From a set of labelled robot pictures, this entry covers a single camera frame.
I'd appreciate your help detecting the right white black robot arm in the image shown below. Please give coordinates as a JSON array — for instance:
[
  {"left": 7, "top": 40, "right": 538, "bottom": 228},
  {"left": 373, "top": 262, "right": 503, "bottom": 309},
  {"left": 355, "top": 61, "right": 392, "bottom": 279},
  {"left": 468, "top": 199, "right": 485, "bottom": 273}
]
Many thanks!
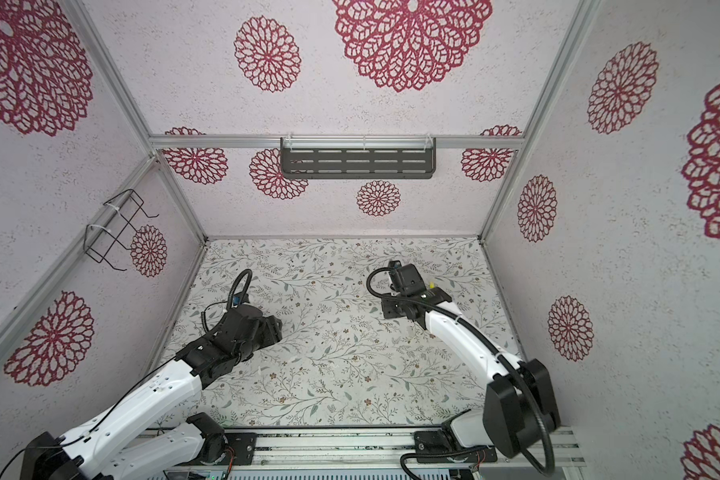
[{"left": 365, "top": 261, "right": 561, "bottom": 472}]

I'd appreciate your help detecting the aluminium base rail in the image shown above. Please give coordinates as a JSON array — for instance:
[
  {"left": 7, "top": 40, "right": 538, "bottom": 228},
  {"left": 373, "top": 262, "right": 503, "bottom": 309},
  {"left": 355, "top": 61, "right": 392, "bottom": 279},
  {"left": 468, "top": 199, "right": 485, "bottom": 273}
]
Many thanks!
[{"left": 119, "top": 425, "right": 587, "bottom": 473}]

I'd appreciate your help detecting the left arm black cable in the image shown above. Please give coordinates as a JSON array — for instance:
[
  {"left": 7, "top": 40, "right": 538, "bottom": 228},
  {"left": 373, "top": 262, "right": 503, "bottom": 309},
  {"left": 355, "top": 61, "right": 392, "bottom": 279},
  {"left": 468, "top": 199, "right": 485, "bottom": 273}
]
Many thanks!
[{"left": 200, "top": 268, "right": 254, "bottom": 334}]

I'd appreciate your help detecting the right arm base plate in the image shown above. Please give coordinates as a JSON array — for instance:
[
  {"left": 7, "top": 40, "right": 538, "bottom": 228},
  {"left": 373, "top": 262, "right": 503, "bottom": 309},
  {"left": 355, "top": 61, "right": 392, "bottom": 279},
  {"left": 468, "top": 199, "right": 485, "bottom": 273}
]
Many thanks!
[{"left": 413, "top": 430, "right": 498, "bottom": 465}]

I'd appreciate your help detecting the black wire wall basket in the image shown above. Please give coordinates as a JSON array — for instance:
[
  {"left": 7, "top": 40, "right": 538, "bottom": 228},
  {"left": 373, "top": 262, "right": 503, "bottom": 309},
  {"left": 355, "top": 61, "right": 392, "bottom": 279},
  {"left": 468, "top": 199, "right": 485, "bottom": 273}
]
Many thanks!
[{"left": 82, "top": 188, "right": 159, "bottom": 272}]

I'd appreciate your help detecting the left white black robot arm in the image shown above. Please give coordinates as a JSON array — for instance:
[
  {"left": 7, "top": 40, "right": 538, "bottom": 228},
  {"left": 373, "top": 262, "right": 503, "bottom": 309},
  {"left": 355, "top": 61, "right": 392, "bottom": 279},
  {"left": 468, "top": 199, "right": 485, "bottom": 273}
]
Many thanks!
[{"left": 18, "top": 305, "right": 282, "bottom": 479}]

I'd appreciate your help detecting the dark metal wall shelf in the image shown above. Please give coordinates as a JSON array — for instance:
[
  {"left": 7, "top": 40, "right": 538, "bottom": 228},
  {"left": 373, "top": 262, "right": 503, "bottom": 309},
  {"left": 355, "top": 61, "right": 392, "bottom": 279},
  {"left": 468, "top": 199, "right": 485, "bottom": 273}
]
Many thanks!
[{"left": 279, "top": 137, "right": 437, "bottom": 180}]

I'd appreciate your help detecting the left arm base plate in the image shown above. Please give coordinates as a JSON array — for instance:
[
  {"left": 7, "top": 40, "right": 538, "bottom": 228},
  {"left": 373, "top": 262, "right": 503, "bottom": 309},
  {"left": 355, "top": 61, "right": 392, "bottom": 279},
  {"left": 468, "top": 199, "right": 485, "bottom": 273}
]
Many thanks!
[{"left": 210, "top": 432, "right": 258, "bottom": 466}]

